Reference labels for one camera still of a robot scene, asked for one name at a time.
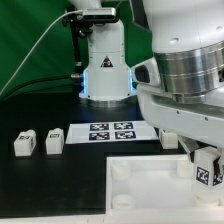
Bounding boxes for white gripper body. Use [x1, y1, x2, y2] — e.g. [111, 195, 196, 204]
[137, 84, 224, 148]

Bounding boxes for black base cables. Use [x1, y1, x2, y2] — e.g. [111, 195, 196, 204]
[0, 74, 84, 102]

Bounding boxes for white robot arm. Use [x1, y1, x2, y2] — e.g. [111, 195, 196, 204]
[70, 0, 224, 152]

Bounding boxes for white camera cable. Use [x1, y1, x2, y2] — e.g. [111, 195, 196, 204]
[0, 9, 84, 97]

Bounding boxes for white square tabletop part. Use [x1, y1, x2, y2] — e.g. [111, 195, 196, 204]
[106, 155, 224, 224]

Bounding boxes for grey camera on stand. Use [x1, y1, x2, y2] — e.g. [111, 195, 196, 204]
[82, 8, 116, 23]

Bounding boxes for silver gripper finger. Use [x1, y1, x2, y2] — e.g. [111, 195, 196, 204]
[216, 157, 224, 175]
[178, 136, 199, 162]

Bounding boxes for black camera stand pole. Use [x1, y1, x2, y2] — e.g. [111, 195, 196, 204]
[62, 11, 92, 78]

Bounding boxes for white sheet with markers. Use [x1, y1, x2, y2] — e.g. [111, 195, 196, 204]
[66, 121, 158, 144]

